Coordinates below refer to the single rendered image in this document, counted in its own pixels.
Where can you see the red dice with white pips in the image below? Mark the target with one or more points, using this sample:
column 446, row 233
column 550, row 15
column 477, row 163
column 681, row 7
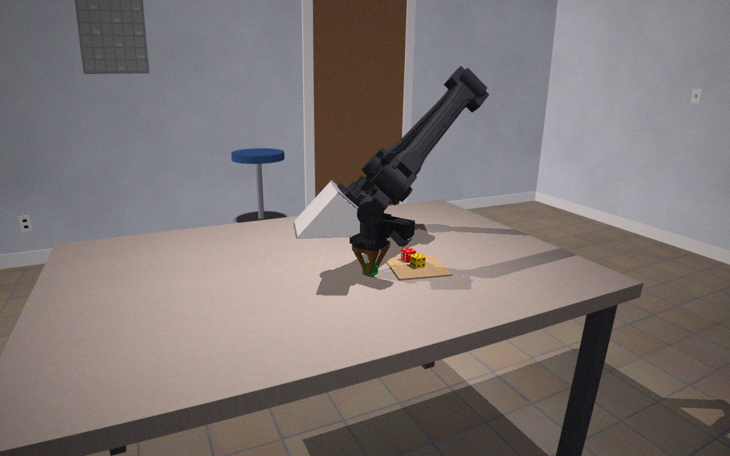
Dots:
column 406, row 254

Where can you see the yellow dice with black pips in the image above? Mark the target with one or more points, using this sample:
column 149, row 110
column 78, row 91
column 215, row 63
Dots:
column 417, row 260

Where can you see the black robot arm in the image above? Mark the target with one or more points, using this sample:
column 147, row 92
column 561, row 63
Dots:
column 391, row 183

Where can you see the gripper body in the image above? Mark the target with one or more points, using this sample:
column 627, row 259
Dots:
column 359, row 241

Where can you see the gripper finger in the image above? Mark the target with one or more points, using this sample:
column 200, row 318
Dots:
column 382, row 254
column 373, row 255

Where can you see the green dice with white pips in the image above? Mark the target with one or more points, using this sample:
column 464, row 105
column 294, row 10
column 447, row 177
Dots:
column 374, row 270

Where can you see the tan mat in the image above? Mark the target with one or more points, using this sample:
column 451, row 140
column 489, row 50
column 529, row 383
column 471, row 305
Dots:
column 404, row 271

